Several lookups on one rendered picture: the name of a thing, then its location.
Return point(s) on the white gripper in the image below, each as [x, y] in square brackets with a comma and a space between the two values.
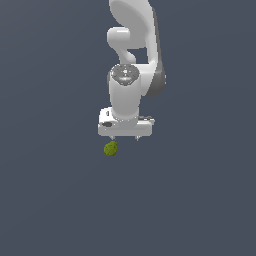
[125, 127]

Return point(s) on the small green pear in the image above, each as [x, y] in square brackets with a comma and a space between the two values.
[110, 148]

